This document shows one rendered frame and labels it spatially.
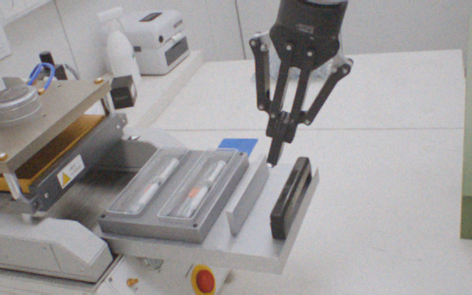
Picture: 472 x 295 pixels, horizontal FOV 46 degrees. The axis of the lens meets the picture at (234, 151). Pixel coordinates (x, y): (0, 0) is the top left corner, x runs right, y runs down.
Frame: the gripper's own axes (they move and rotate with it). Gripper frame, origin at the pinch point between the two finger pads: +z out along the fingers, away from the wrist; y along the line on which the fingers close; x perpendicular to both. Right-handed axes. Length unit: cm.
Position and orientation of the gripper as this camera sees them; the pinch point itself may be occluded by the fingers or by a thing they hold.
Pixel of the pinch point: (278, 138)
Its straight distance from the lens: 74.6
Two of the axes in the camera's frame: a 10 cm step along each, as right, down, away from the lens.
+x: 3.2, -5.3, 7.9
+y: 9.3, 3.2, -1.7
